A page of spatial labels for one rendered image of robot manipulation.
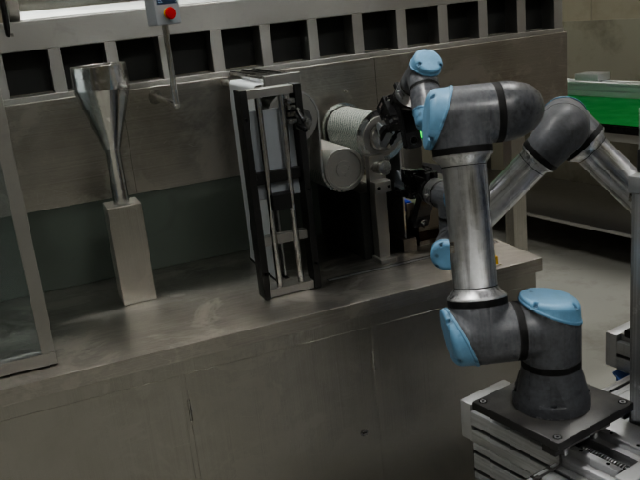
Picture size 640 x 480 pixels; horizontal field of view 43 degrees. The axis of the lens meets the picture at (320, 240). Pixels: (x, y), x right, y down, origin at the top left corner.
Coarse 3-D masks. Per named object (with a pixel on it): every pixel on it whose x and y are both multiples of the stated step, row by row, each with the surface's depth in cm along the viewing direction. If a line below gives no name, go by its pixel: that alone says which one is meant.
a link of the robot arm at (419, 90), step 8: (424, 80) 192; (432, 80) 192; (416, 88) 192; (424, 88) 191; (432, 88) 191; (416, 96) 191; (424, 96) 190; (416, 104) 191; (416, 112) 190; (416, 120) 190
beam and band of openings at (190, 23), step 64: (256, 0) 237; (320, 0) 244; (384, 0) 252; (448, 0) 260; (512, 0) 272; (0, 64) 215; (64, 64) 228; (128, 64) 235; (192, 64) 242; (256, 64) 249
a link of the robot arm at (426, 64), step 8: (416, 56) 192; (424, 56) 192; (432, 56) 193; (416, 64) 192; (424, 64) 191; (432, 64) 192; (440, 64) 193; (408, 72) 196; (416, 72) 192; (424, 72) 192; (432, 72) 191; (408, 80) 196; (416, 80) 193; (408, 88) 198
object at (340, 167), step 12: (324, 144) 231; (336, 144) 231; (324, 156) 224; (336, 156) 222; (348, 156) 224; (360, 156) 225; (324, 168) 222; (336, 168) 223; (348, 168) 224; (360, 168) 226; (336, 180) 224; (348, 180) 225
